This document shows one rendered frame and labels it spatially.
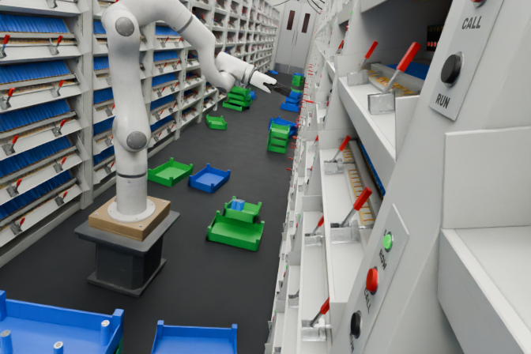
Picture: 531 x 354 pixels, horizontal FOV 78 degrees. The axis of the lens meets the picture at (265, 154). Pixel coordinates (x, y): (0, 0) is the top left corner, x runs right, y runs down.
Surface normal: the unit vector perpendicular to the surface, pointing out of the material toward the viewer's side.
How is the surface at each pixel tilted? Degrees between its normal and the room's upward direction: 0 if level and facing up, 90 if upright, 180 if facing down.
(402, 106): 90
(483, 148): 90
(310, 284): 18
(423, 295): 90
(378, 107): 90
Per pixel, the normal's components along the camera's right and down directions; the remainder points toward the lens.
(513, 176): -0.13, 0.33
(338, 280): -0.13, -0.94
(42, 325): 0.18, -0.92
